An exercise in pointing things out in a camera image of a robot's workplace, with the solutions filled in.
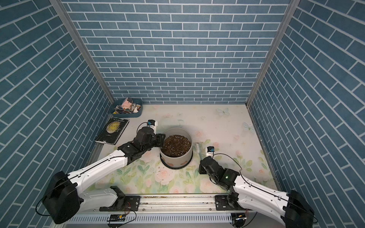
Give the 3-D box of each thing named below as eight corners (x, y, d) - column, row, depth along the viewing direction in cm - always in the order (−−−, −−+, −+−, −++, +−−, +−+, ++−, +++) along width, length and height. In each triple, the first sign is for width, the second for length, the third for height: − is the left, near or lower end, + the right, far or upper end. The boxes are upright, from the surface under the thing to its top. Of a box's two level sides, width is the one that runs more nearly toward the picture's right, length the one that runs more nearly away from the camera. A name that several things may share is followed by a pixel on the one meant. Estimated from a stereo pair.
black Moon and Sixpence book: (96, 141, 99) (94, 140, 98) (112, 118, 114) (111, 116, 112) (115, 145, 98) (114, 143, 96) (129, 120, 112) (128, 118, 110)
